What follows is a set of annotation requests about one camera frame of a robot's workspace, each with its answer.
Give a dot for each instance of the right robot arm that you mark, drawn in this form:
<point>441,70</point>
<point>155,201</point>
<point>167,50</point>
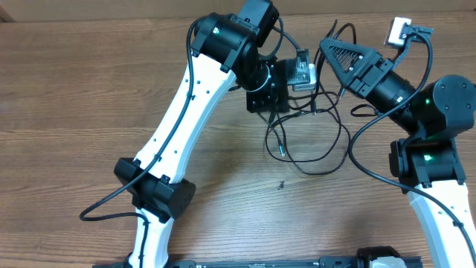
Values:
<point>425,165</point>

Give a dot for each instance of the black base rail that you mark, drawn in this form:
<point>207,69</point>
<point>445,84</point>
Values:
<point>374,256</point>

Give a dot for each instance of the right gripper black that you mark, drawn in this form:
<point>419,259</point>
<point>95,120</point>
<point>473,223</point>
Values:
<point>370,75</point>

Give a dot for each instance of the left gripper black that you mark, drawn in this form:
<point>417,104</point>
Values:
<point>273,97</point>

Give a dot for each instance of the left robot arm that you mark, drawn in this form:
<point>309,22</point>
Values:
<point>222,52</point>

